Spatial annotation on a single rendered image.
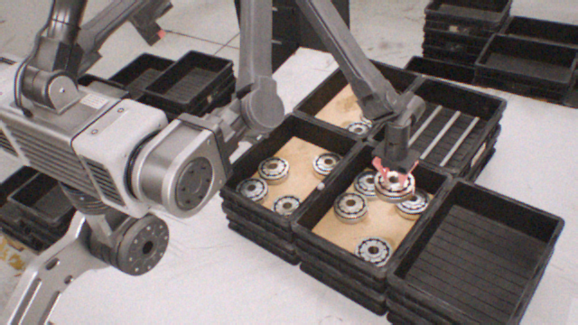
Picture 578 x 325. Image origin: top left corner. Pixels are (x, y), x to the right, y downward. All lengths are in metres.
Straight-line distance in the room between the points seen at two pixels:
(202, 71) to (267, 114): 1.98
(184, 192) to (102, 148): 0.14
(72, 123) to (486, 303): 1.05
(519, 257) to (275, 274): 0.69
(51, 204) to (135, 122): 1.59
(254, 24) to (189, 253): 0.92
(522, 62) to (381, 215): 1.48
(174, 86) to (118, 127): 1.97
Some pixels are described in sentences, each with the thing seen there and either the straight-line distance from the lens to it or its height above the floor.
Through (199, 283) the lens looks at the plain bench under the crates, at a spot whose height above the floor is 0.70.
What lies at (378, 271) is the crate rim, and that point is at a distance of 1.33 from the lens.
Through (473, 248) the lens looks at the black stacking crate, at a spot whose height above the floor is 0.83.
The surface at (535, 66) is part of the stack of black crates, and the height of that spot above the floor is 0.49.
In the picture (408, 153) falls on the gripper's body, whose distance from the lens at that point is 1.29.
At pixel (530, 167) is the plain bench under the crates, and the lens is 1.95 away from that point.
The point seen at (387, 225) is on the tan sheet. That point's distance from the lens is 1.54.
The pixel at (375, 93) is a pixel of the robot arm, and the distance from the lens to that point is 1.17.
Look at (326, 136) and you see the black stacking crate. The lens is 1.72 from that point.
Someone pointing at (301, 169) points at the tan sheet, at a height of 0.83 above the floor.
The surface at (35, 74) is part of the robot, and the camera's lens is 0.96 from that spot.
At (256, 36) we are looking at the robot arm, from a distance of 1.01.
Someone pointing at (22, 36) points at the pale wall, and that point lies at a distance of 4.33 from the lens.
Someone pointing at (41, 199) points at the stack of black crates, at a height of 0.49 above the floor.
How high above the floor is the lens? 2.03
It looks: 44 degrees down
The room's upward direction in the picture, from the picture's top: 9 degrees counter-clockwise
